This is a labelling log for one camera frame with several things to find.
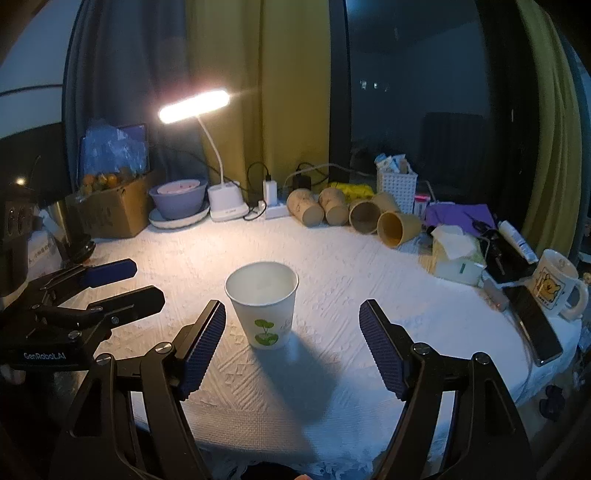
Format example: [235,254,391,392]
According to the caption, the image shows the grey curtain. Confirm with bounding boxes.
[62,0,204,185]

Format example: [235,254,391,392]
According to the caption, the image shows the black slippers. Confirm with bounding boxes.
[538,383,578,421]

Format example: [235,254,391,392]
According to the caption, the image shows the white cable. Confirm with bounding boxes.
[283,164,376,188]

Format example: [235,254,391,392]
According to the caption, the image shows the white power strip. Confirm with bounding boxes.
[259,199,291,221]

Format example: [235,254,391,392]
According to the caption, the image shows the black cable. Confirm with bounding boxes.
[246,161,271,206]

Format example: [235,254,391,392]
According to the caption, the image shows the white tube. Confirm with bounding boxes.
[496,220,540,264]

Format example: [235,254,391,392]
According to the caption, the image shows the white paper cup green leaf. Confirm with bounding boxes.
[225,261,299,350]

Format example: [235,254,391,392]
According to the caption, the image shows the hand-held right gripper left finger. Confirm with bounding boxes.
[48,299,227,480]

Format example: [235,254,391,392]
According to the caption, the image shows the white mug bear print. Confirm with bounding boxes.
[526,248,589,321]

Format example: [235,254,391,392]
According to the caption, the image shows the purple cloth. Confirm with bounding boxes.
[424,202,497,232]

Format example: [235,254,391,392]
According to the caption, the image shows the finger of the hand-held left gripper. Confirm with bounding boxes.
[28,258,138,296]
[34,285,166,342]

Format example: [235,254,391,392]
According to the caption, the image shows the white plate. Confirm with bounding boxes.
[148,203,212,230]

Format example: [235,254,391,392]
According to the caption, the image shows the cardboard box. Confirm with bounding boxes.
[67,171,160,238]

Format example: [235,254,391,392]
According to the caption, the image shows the white desk lamp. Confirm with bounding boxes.
[158,89,250,223]

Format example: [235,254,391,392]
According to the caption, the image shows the white plastic basket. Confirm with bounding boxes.
[376,164,419,215]

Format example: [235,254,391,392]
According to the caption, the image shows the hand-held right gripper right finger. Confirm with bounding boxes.
[359,299,541,480]

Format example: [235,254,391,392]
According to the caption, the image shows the white adapter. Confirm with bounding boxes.
[482,277,509,312]

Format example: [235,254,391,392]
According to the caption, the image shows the white textured tablecloth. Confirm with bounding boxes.
[28,217,583,480]

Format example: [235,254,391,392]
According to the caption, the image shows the tissue box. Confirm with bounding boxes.
[431,224,488,287]

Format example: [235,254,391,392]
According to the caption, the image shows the black smartphone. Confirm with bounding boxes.
[503,285,564,367]

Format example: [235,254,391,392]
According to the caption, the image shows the purple bowl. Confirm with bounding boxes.
[148,178,208,221]

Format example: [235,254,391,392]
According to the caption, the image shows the yellow plastic bag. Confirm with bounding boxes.
[330,181,375,200]

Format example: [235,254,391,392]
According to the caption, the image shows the black pouch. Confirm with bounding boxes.
[471,219,539,284]

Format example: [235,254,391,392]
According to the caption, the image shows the stainless steel kettle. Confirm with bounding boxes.
[44,198,95,264]

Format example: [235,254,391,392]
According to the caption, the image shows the brown paper cup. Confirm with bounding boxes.
[372,191,400,214]
[377,211,423,250]
[286,189,325,228]
[348,198,382,234]
[318,187,349,226]

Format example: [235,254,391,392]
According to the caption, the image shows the yellow curtain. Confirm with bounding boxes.
[185,0,333,204]
[515,0,587,259]

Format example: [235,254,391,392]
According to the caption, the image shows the pile of oranges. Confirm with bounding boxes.
[81,172,130,192]

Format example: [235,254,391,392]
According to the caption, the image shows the packets in basket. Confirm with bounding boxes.
[374,152,414,176]

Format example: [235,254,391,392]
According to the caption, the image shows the blue plastic bag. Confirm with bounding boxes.
[79,121,149,178]

